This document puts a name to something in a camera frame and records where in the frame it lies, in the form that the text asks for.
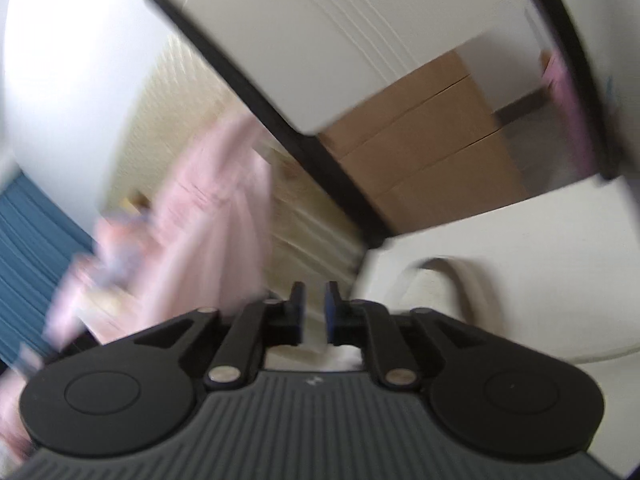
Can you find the bed with pink bedding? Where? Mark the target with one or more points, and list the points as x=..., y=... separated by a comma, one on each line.
x=165, y=125

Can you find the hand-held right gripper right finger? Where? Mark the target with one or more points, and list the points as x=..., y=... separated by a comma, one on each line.
x=330, y=312

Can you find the pink cloth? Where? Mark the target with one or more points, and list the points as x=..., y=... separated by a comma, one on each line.
x=210, y=220

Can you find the pink cardboard box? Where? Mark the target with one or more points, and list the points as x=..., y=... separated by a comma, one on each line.
x=575, y=110

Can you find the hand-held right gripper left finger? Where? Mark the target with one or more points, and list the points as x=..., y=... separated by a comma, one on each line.
x=299, y=312

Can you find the blue curtain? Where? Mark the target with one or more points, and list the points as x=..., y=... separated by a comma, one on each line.
x=35, y=260

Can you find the white chair with black frame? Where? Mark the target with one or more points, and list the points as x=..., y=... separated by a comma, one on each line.
x=325, y=35

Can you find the wooden drawer cabinet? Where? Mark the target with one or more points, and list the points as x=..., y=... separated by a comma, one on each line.
x=425, y=150

